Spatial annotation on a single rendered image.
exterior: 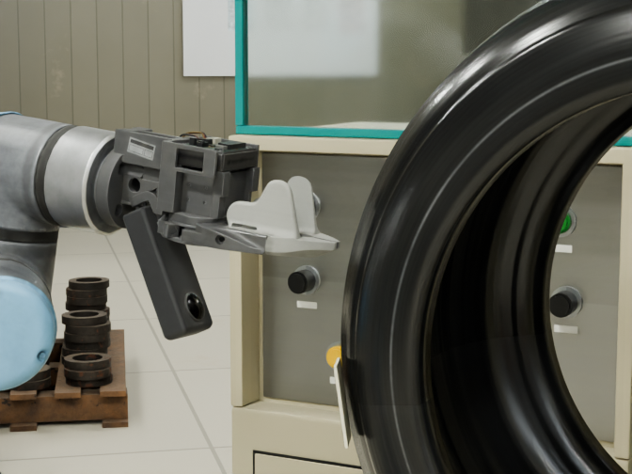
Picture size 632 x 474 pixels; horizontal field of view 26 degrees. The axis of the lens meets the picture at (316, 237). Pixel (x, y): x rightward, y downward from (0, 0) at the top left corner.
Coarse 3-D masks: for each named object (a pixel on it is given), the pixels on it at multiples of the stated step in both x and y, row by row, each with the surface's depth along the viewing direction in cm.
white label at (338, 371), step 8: (336, 360) 100; (336, 368) 98; (336, 376) 98; (336, 384) 98; (344, 392) 101; (344, 400) 100; (344, 408) 99; (344, 416) 98; (344, 424) 98; (344, 432) 98; (344, 440) 98
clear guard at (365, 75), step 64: (256, 0) 181; (320, 0) 176; (384, 0) 172; (448, 0) 168; (512, 0) 165; (256, 64) 182; (320, 64) 178; (384, 64) 173; (448, 64) 170; (256, 128) 182; (320, 128) 178; (384, 128) 174
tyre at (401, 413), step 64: (576, 0) 89; (512, 64) 90; (576, 64) 87; (448, 128) 92; (512, 128) 89; (576, 128) 114; (384, 192) 97; (448, 192) 92; (512, 192) 117; (576, 192) 118; (384, 256) 95; (448, 256) 94; (512, 256) 118; (384, 320) 95; (448, 320) 117; (512, 320) 119; (384, 384) 96; (448, 384) 116; (512, 384) 120; (384, 448) 97; (448, 448) 113; (512, 448) 119; (576, 448) 118
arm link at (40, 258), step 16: (0, 240) 120; (16, 240) 120; (32, 240) 120; (48, 240) 122; (0, 256) 118; (16, 256) 120; (32, 256) 121; (48, 256) 122; (48, 272) 123; (48, 288) 119
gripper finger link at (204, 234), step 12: (204, 228) 109; (216, 228) 110; (192, 240) 110; (204, 240) 110; (216, 240) 109; (228, 240) 109; (240, 240) 109; (252, 240) 109; (264, 240) 109; (252, 252) 109; (264, 252) 109
